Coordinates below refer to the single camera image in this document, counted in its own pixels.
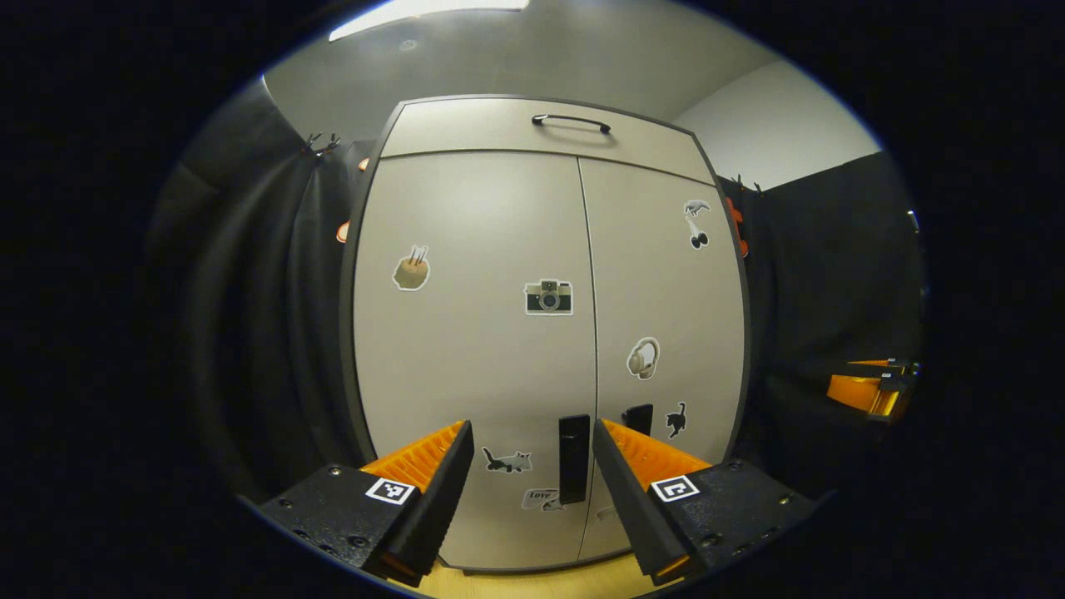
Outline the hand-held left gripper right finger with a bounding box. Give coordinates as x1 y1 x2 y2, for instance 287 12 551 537
591 418 818 587

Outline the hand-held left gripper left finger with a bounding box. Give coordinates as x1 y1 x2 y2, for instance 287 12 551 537
256 418 477 588

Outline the white door with camera sticker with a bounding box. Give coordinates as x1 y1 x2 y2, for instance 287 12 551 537
354 150 598 573

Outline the white shoe cabinet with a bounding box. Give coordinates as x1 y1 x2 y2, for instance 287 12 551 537
339 93 754 577

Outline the white door with headphones sticker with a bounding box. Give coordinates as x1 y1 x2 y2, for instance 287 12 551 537
577 156 747 562

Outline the black backdrop cloth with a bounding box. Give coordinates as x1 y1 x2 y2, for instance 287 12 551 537
143 75 334 500
753 150 929 500
316 137 371 467
717 175 762 467

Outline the ceiling light panel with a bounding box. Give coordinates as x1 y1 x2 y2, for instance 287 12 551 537
327 0 531 42

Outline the black drawer handle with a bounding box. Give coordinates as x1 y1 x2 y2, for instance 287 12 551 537
532 114 612 135

